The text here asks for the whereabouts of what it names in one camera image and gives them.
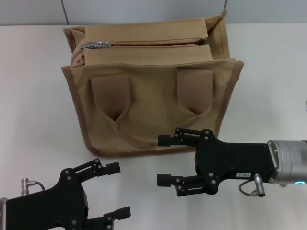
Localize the khaki canvas food bag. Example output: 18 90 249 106
61 10 245 159

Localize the grey right gripper cable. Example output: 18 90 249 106
238 173 267 197

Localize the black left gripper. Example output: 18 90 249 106
5 158 131 230

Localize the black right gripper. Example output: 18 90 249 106
156 127 277 197

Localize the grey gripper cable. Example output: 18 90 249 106
238 173 267 197
20 177 46 196

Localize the grey left gripper cable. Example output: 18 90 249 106
20 177 46 196

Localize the silver metal zipper pull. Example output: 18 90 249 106
78 41 112 50

